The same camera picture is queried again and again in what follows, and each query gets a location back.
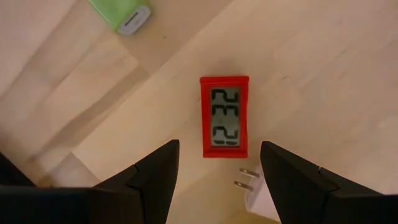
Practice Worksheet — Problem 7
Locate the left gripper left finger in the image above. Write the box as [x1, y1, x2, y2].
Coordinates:
[0, 139, 180, 224]

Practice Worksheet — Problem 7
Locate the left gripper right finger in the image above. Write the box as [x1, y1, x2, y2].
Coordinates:
[260, 141, 398, 224]

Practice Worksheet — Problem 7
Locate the red digital clock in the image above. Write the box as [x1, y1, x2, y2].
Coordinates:
[199, 75, 250, 159]

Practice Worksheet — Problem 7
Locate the pink white wall charger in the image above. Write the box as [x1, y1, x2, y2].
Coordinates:
[233, 167, 282, 223]

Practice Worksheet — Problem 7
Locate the green white wall charger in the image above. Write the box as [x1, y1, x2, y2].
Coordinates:
[88, 0, 152, 35]

